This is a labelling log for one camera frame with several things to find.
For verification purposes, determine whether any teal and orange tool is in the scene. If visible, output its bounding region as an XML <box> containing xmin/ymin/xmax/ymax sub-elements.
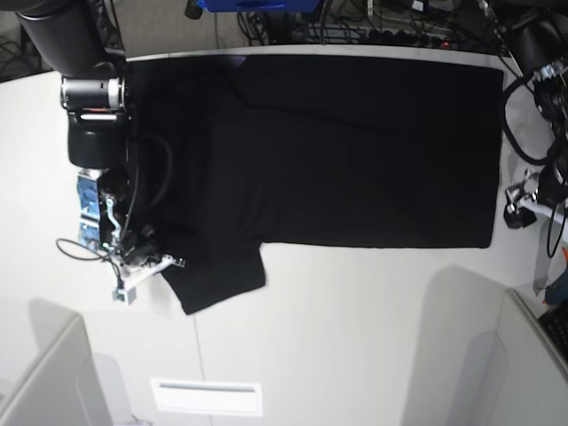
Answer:
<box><xmin>542</xmin><ymin>247</ymin><xmax>568</xmax><ymax>306</ymax></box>

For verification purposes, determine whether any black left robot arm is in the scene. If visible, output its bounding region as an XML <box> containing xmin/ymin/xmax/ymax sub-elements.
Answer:
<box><xmin>478</xmin><ymin>1</ymin><xmax>567</xmax><ymax>229</ymax></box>

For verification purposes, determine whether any grey partition panel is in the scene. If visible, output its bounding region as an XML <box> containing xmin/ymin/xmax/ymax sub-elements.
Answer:
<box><xmin>1</xmin><ymin>314</ymin><xmax>113</xmax><ymax>425</ymax></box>
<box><xmin>488</xmin><ymin>289</ymin><xmax>567</xmax><ymax>426</ymax></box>

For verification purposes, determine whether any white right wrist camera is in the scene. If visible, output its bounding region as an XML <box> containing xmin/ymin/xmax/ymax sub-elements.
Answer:
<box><xmin>112</xmin><ymin>286</ymin><xmax>137</xmax><ymax>306</ymax></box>

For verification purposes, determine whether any black power strip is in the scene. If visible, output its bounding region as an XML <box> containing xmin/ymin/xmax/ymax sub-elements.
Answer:
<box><xmin>366</xmin><ymin>29</ymin><xmax>452</xmax><ymax>49</ymax></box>

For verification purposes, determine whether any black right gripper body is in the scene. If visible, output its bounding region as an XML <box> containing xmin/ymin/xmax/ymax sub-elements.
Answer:
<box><xmin>115</xmin><ymin>225</ymin><xmax>161</xmax><ymax>267</ymax></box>

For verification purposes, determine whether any black graphic T-shirt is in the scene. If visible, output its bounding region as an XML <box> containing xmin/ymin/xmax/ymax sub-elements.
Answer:
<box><xmin>131</xmin><ymin>55</ymin><xmax>503</xmax><ymax>315</ymax></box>

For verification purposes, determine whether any right grey partition panel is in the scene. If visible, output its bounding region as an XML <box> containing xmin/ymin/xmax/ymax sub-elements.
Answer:
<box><xmin>488</xmin><ymin>289</ymin><xmax>567</xmax><ymax>426</ymax></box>

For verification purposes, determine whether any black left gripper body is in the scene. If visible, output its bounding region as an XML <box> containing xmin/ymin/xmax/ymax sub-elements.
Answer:
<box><xmin>536</xmin><ymin>163</ymin><xmax>567</xmax><ymax>209</ymax></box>

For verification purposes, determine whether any left grey partition panel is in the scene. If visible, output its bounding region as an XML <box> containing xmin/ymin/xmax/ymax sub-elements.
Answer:
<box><xmin>1</xmin><ymin>314</ymin><xmax>113</xmax><ymax>425</ymax></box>

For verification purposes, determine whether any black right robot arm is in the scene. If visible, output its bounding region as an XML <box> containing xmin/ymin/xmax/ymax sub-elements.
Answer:
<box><xmin>1</xmin><ymin>1</ymin><xmax>185</xmax><ymax>268</ymax></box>

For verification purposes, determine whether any blue box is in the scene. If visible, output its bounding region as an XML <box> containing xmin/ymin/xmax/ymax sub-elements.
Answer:
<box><xmin>197</xmin><ymin>0</ymin><xmax>320</xmax><ymax>13</ymax></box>

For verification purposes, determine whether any black keyboard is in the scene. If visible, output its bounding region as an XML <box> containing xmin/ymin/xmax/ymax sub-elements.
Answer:
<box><xmin>539</xmin><ymin>304</ymin><xmax>568</xmax><ymax>360</ymax></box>

